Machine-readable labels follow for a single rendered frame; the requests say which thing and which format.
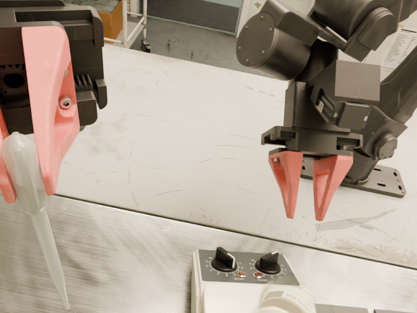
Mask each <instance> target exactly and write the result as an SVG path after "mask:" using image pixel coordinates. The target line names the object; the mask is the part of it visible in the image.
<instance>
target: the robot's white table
mask: <svg viewBox="0 0 417 313"><path fill-rule="evenodd" d="M102 55H103V65H104V81H105V83H106V85H107V105H106V107H105V108H103V109H99V107H98V105H97V116H98V118H97V121H96V122H95V123H93V124H92V125H87V126H86V127H85V128H84V130H83V131H81V132H79V134H78V136H77V137H76V139H75V140H74V142H73V144H72V145H71V147H70V148H69V150H68V152H67V153H66V155H65V157H64V159H63V160H62V162H61V167H60V174H59V177H58V184H57V187H56V192H55V194H53V195H56V196H61V197H67V198H71V199H76V200H80V201H86V202H91V203H95V204H100V205H104V206H109V207H115V208H119V209H125V210H128V211H133V212H139V213H143V214H148V215H154V216H158V217H163V218H167V219H172V220H178V221H181V222H187V223H191V224H197V225H202V226H206V227H211V228H215V229H220V230H226V231H230V232H235V233H239V234H245V235H250V236H253V237H259V238H265V239H269V240H274V241H278V242H284V243H289V244H292V245H298V246H302V247H307V248H313V249H317V250H323V251H326V252H331V253H337V254H341V255H346V256H352V257H356V258H361V259H365V260H370V261H376V262H379V263H385V264H389V265H395V266H400V267H404V268H409V269H413V270H417V108H416V110H415V111H414V113H413V116H412V117H411V118H410V119H409V120H408V121H407V122H406V123H405V125H406V126H407V127H408V128H407V129H406V130H405V131H404V132H403V133H402V134H401V135H400V136H399V137H398V138H397V140H398V143H397V149H395V152H394V155H393V156H392V157H391V158H388V159H384V160H379V162H378V163H377V165H382V166H387V167H391V168H395V169H397V170H398V171H399V172H400V176H401V178H402V181H403V184H404V186H405V189H406V195H405V196H404V198H397V197H391V196H386V195H382V194H377V193H371V192H367V191H361V190H358V189H352V188H347V187H343V186H339V187H338V189H337V190H336V192H335V194H334V195H333V198H332V200H331V202H330V205H329V208H328V210H327V212H326V215H325V218H324V220H323V221H317V220H316V219H315V208H314V197H313V180H310V179H304V178H300V182H299V187H298V196H297V204H296V208H295V214H294V218H293V219H289V218H287V216H286V213H285V208H284V203H283V200H282V195H281V191H280V188H279V186H278V184H277V181H276V179H275V176H274V174H273V172H272V169H271V167H270V164H269V162H268V157H269V151H271V150H273V149H276V148H279V147H282V148H285V146H280V145H268V144H265V145H261V134H263V133H264V132H266V131H267V130H269V129H271V128H273V127H274V126H277V125H281V126H283V124H284V105H285V90H286V89H287V88H288V81H281V80H278V79H273V78H268V77H264V76H259V75H253V74H249V73H243V72H240V71H234V70H229V69H225V68H219V67H216V66H210V65H205V64H201V63H195V62H191V61H185V60H180V59H177V58H171V57H165V56H161V55H155V54H152V53H146V52H141V51H137V50H131V49H127V48H122V47H116V46H113V45H107V44H104V47H103V48H102Z"/></svg>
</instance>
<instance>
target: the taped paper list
mask: <svg viewBox="0 0 417 313"><path fill-rule="evenodd" d="M398 27H399V28H398V30H397V32H396V34H395V36H394V38H393V40H392V41H391V43H390V45H389V47H388V49H387V51H386V52H385V55H384V56H383V58H382V61H381V62H380V64H379V65H380V66H384V67H387V68H393V69H395V68H396V67H397V66H398V65H399V64H400V63H401V62H402V61H403V60H404V59H405V58H406V57H407V55H408V54H409V53H410V52H411V51H412V50H413V49H414V48H415V46H417V29H414V28H410V27H404V25H400V24H399V25H398Z"/></svg>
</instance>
